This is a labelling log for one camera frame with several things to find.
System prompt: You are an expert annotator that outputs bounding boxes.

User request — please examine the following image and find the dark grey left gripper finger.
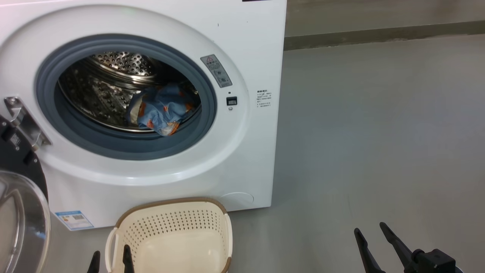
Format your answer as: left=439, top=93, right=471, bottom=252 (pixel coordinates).
left=122, top=245, right=135, bottom=273
left=87, top=250, right=101, bottom=273

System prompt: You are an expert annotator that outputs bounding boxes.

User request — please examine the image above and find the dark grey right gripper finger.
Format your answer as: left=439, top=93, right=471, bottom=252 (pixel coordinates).
left=380, top=222, right=415, bottom=273
left=354, top=227, right=385, bottom=273

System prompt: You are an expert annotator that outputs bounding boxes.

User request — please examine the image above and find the dark round glass washer door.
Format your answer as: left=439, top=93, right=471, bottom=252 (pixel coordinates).
left=0, top=114, right=52, bottom=273

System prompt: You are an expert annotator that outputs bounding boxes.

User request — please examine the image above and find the metal door hinge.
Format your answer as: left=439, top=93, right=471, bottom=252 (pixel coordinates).
left=4, top=97, right=52, bottom=151

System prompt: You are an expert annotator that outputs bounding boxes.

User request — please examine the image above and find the white front-load washing machine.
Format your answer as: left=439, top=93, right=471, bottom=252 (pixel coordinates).
left=0, top=0, right=287, bottom=231

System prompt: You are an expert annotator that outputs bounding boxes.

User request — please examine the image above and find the blue energy label sticker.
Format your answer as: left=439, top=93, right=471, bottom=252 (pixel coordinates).
left=55, top=210, right=94, bottom=231

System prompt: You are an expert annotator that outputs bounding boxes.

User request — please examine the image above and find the cream perforated laundry basket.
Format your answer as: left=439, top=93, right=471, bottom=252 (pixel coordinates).
left=105, top=197, right=233, bottom=273

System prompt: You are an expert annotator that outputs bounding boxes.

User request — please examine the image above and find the round drain filter cover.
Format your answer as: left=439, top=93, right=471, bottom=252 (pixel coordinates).
left=219, top=192, right=254, bottom=209

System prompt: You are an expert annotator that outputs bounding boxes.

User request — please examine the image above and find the small printed text label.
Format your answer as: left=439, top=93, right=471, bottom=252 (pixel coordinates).
left=257, top=90, right=272, bottom=109

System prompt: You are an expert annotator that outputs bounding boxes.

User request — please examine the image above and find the grey warning sticker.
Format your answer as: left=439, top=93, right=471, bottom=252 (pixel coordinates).
left=200, top=54, right=233, bottom=88

